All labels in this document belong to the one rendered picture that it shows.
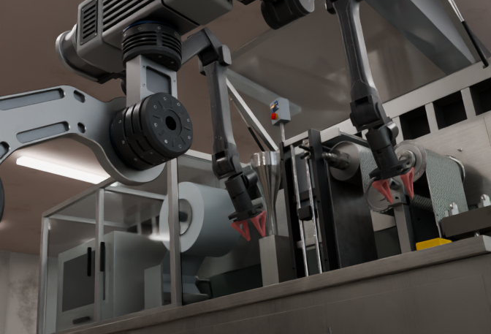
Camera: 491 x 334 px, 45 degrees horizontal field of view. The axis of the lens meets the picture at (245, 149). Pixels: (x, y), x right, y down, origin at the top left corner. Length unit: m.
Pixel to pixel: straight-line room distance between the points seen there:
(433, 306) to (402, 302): 0.09
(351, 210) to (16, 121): 1.41
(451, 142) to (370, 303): 0.84
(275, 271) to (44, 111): 1.43
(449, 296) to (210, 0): 0.92
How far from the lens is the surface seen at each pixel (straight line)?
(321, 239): 2.03
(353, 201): 2.28
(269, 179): 2.50
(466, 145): 2.30
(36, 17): 4.29
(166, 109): 1.26
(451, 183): 2.10
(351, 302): 1.76
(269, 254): 2.43
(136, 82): 1.29
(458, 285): 1.59
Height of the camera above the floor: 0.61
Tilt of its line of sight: 22 degrees up
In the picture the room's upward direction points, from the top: 5 degrees counter-clockwise
